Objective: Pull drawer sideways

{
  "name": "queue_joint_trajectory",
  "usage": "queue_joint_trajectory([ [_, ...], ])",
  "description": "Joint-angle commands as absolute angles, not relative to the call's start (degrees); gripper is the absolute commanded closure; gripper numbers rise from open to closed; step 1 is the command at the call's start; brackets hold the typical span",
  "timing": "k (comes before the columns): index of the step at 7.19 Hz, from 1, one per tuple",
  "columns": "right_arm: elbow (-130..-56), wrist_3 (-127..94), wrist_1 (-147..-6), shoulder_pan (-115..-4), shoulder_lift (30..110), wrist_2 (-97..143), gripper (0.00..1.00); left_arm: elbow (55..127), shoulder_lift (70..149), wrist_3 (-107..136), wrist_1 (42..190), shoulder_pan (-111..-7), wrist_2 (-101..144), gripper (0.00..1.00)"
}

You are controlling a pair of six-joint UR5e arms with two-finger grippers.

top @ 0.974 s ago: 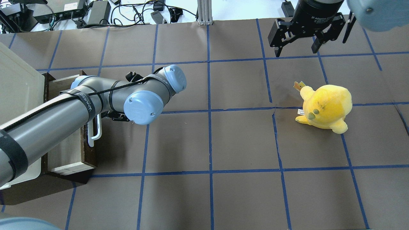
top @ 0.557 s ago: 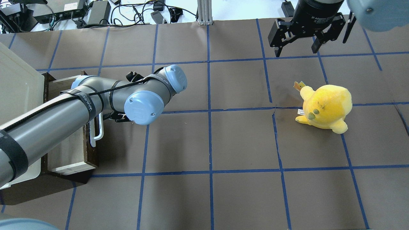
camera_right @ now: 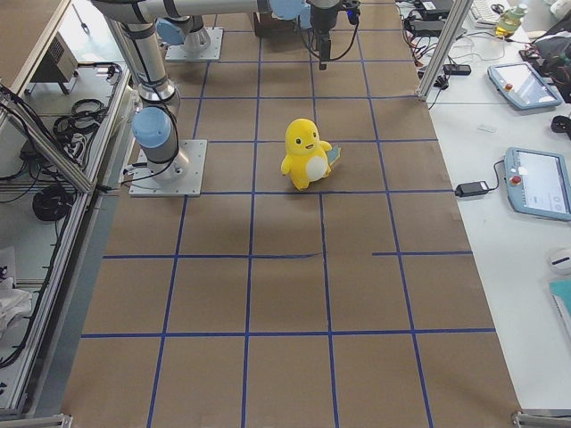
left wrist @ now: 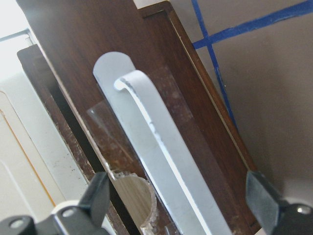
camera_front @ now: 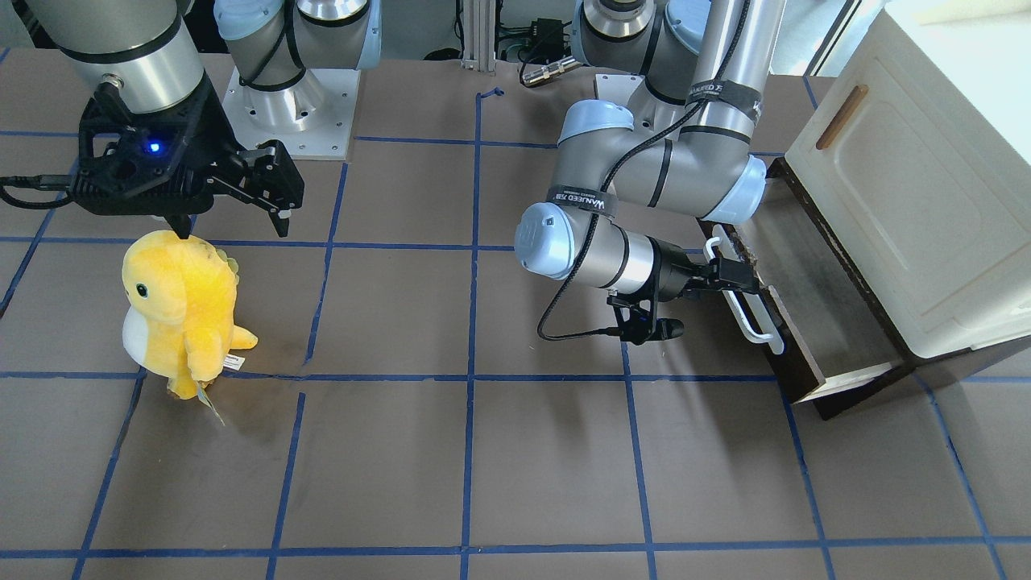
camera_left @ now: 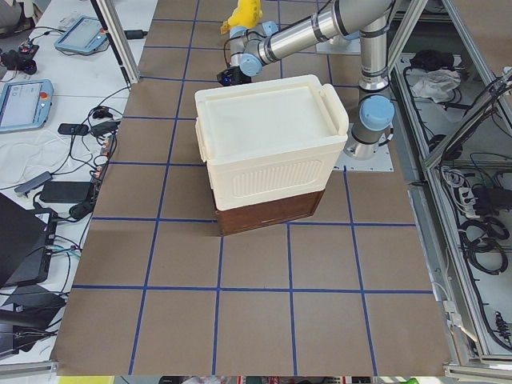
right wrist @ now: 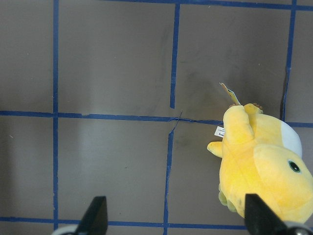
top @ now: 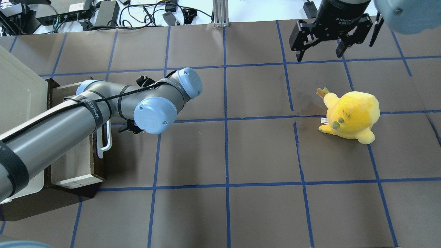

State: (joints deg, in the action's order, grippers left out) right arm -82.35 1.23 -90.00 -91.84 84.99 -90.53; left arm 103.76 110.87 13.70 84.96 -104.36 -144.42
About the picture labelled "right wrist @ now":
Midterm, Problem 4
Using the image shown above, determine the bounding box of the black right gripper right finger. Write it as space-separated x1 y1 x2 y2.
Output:
245 193 313 235

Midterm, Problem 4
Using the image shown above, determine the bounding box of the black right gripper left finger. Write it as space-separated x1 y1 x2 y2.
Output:
52 195 109 235

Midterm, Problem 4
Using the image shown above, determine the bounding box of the yellow plush dinosaur toy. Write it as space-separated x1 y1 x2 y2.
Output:
207 90 313 223

